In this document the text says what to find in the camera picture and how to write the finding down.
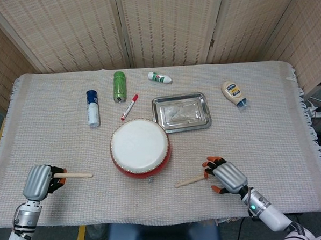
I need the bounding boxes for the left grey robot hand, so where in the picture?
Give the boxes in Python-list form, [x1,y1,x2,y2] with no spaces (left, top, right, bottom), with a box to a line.
[21,163,69,202]

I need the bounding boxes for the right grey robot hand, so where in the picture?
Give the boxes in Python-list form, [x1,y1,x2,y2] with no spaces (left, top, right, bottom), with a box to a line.
[202,154,249,196]

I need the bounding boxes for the wooden drumstick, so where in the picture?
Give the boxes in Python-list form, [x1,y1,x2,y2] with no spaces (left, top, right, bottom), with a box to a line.
[174,173,209,189]
[54,171,94,180]

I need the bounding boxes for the red drum white skin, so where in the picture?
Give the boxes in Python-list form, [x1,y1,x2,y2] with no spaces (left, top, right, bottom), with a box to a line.
[108,117,175,185]

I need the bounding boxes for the beige woven tablecloth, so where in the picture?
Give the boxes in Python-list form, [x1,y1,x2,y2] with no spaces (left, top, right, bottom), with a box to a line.
[0,57,321,231]

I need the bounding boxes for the rectangular metal tray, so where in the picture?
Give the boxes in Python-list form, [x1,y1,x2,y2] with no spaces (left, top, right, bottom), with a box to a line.
[151,91,213,135]

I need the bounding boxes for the cream mayonnaise squeeze bottle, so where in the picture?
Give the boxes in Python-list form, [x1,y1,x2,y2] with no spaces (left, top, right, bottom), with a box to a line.
[220,79,249,111]

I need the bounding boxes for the white bottle blue cap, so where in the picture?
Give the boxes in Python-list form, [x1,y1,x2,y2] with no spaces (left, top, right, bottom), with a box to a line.
[85,89,101,128]

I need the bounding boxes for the blue seat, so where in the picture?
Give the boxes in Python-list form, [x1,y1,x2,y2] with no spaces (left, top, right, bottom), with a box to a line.
[105,218,221,240]

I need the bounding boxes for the red marker pen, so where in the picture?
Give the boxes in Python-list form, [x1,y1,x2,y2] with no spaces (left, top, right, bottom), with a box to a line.
[119,94,140,121]

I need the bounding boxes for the small white bottle green label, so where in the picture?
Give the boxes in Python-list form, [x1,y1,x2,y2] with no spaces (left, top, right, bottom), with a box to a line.
[147,70,173,86]

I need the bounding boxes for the green drink can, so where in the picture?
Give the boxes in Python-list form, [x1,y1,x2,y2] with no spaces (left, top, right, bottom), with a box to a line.
[112,71,129,104]

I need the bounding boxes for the woven folding screen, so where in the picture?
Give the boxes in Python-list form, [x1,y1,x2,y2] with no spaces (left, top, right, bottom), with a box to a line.
[0,0,321,113]

